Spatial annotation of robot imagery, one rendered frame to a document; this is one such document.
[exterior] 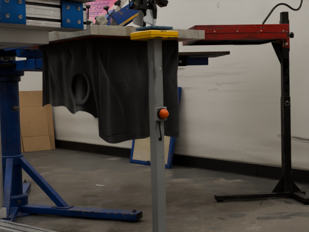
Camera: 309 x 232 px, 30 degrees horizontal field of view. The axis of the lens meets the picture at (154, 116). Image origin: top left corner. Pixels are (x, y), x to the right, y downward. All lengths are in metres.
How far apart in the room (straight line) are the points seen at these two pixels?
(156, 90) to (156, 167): 0.28
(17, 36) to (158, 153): 0.68
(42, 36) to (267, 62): 2.88
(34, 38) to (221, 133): 3.23
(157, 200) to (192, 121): 3.09
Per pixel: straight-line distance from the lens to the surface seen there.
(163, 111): 2.10
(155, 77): 2.13
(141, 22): 2.41
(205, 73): 5.07
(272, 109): 4.55
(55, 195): 3.49
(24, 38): 1.89
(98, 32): 2.23
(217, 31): 3.48
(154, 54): 2.13
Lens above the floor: 0.75
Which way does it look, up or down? 3 degrees down
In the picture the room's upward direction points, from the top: 2 degrees counter-clockwise
